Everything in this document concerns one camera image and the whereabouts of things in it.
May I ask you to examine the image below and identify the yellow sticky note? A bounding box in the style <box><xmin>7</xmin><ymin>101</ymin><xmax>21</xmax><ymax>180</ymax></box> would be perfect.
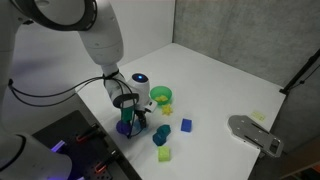
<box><xmin>251</xmin><ymin>111</ymin><xmax>266</xmax><ymax>121</ymax></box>

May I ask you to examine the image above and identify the dark blue cube toy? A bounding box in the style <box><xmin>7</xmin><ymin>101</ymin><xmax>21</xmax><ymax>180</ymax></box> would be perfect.
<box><xmin>153</xmin><ymin>133</ymin><xmax>166</xmax><ymax>146</ymax></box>

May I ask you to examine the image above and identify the teal cube toy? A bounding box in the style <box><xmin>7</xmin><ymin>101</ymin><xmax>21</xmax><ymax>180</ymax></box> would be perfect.
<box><xmin>157</xmin><ymin>124</ymin><xmax>171</xmax><ymax>136</ymax></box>

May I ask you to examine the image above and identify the yellow toy inside bowl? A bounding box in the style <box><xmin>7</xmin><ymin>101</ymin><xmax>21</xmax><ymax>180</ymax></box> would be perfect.
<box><xmin>155</xmin><ymin>95</ymin><xmax>168</xmax><ymax>102</ymax></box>

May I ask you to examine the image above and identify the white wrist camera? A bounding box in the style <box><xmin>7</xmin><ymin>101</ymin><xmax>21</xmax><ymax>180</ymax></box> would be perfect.
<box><xmin>145</xmin><ymin>101</ymin><xmax>158</xmax><ymax>113</ymax></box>

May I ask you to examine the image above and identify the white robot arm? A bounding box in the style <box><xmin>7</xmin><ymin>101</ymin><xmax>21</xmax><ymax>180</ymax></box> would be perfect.
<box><xmin>0</xmin><ymin>0</ymin><xmax>150</xmax><ymax>180</ymax></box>

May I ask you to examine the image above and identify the green plastic bowl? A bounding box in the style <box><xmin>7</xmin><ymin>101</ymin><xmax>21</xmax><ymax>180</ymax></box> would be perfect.
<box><xmin>150</xmin><ymin>86</ymin><xmax>172</xmax><ymax>105</ymax></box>

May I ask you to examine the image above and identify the black base plate with clamps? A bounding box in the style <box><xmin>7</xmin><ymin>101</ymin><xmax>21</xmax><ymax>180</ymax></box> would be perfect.
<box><xmin>33</xmin><ymin>111</ymin><xmax>142</xmax><ymax>180</ymax></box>

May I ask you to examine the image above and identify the lime green cube toy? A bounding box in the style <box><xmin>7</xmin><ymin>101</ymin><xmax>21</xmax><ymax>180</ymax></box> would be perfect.
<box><xmin>158</xmin><ymin>146</ymin><xmax>171</xmax><ymax>162</ymax></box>

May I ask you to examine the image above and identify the yellow spiky toy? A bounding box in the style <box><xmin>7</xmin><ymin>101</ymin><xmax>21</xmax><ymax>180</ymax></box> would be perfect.
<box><xmin>162</xmin><ymin>104</ymin><xmax>173</xmax><ymax>115</ymax></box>

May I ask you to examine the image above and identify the grey metal mounting plate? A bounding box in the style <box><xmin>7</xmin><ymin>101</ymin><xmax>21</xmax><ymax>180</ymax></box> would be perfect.
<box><xmin>227</xmin><ymin>115</ymin><xmax>284</xmax><ymax>158</ymax></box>

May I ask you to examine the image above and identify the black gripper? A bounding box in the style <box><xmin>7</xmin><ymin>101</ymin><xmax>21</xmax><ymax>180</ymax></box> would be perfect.
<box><xmin>121</xmin><ymin>106</ymin><xmax>147</xmax><ymax>129</ymax></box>

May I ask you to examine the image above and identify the black vertical pole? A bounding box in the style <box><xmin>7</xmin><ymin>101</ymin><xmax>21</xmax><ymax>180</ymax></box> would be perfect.
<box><xmin>279</xmin><ymin>49</ymin><xmax>320</xmax><ymax>95</ymax></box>

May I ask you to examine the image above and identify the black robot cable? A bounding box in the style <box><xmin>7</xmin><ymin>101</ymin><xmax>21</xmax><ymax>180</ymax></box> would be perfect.
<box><xmin>7</xmin><ymin>69</ymin><xmax>143</xmax><ymax>140</ymax></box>

